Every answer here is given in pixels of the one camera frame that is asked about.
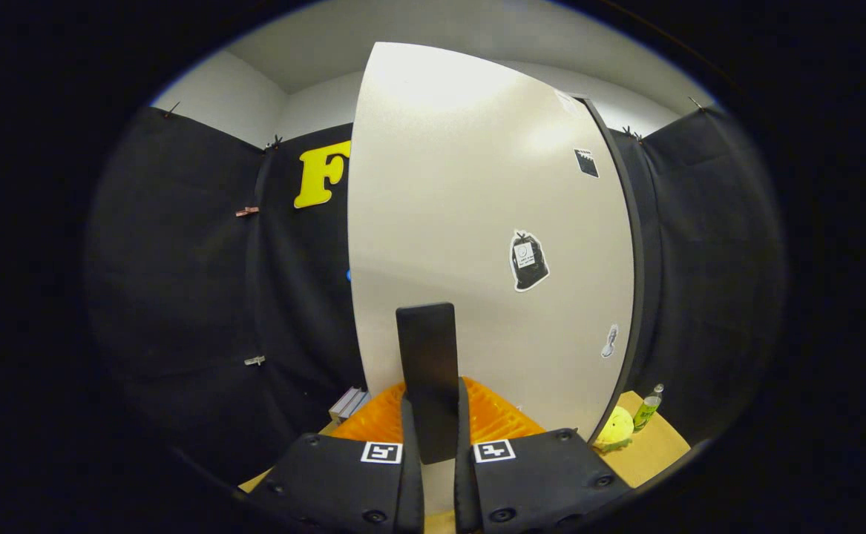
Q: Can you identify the green glass bottle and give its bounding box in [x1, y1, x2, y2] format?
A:
[632, 383, 665, 432]

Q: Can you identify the black door handle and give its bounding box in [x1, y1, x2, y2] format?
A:
[396, 302, 459, 464]

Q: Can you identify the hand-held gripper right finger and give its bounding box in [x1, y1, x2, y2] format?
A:
[453, 377, 630, 534]

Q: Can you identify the black backdrop cloth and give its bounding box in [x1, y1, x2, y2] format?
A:
[88, 104, 786, 490]

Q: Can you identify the yellow plush toy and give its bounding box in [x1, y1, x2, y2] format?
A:
[592, 406, 635, 453]

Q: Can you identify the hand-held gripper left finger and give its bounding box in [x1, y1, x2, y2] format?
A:
[243, 380, 426, 534]

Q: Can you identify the white paperback book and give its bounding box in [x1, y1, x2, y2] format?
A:
[329, 387, 363, 422]

